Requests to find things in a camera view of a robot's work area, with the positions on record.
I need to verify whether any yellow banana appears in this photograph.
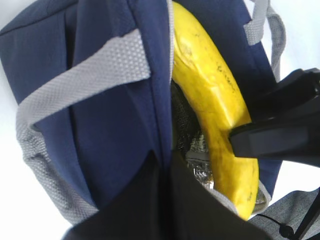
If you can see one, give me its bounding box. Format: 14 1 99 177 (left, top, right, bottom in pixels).
172 2 259 220

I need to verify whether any navy blue lunch bag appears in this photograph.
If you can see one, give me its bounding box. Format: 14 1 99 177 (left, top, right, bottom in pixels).
0 0 320 240

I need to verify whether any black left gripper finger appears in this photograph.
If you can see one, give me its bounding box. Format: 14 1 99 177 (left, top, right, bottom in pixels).
65 154 245 240

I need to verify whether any thin black cable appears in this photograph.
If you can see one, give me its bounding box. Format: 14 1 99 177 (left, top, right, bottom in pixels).
256 213 295 238

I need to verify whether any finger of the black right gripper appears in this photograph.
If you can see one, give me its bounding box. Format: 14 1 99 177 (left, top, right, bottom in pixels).
229 117 320 167
248 68 320 122

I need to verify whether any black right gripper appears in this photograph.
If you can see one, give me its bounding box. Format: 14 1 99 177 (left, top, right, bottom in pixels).
294 197 320 240

